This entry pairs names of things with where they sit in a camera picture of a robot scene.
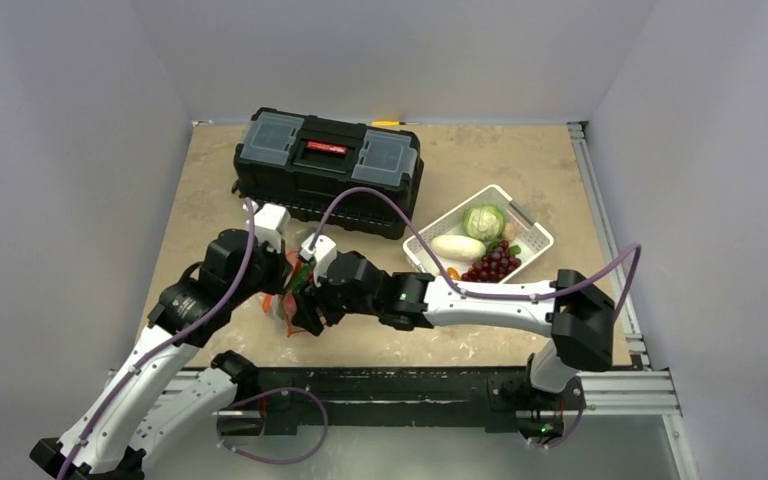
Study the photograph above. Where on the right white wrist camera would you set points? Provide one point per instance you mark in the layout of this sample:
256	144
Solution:
318	251

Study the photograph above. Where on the dark red toy grapes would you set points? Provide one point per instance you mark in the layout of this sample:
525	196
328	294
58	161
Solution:
499	261

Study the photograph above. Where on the aluminium frame rail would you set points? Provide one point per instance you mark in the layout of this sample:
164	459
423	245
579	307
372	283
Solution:
635	392

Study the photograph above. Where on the green toy cabbage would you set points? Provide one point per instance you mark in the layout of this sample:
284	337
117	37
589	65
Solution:
483	222

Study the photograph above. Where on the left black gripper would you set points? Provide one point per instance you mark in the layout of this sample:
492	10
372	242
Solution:
280	267

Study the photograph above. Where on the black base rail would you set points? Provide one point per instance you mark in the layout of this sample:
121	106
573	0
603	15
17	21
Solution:
495	399

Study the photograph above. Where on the green toy cucumber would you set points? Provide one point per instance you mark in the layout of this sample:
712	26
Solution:
300	275

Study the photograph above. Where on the white toy radish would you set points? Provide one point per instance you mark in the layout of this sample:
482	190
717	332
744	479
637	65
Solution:
458	247

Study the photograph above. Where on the yellow orange toy pepper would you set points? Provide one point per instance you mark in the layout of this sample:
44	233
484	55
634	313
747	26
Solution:
453	273

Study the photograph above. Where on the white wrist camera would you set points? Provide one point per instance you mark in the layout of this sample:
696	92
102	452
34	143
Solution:
318	251
268	223

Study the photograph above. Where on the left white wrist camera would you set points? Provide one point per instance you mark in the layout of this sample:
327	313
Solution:
268	223

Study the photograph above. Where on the white perforated plastic basket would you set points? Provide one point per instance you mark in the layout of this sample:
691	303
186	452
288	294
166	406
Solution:
530	235

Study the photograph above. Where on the clear orange-zip bag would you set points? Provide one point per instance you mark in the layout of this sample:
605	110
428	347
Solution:
274	313

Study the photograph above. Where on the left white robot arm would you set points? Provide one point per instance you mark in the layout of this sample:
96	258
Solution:
236	265

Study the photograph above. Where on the pink toy peach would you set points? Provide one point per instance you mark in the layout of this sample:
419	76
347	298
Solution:
288	307

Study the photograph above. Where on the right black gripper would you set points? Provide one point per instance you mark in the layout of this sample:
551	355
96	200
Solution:
317	291

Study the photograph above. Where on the black plastic toolbox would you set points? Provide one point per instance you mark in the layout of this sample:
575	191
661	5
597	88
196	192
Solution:
303	162

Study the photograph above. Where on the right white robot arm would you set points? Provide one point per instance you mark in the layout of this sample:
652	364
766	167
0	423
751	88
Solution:
571	312

